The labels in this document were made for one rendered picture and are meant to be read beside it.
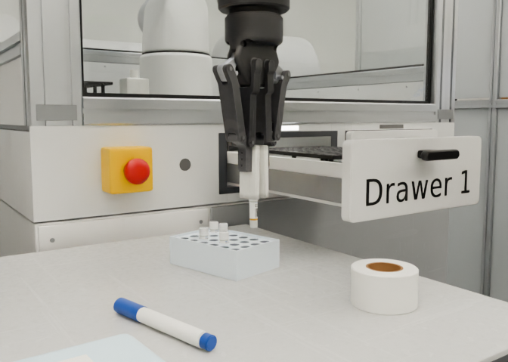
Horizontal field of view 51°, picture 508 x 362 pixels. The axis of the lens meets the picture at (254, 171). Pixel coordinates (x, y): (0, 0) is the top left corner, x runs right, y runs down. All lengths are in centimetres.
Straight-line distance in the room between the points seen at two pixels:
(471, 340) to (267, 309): 20
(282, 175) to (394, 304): 35
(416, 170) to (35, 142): 56
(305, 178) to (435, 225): 68
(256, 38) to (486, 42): 227
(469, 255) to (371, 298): 241
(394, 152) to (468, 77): 217
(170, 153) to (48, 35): 27
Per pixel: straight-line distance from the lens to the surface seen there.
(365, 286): 57
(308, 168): 81
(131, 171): 83
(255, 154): 69
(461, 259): 301
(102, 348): 39
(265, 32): 68
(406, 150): 79
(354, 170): 72
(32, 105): 86
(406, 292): 57
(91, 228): 90
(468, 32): 295
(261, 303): 59
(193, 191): 96
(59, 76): 87
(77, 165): 88
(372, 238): 127
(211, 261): 69
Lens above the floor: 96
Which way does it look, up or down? 6 degrees down
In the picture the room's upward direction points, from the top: straight up
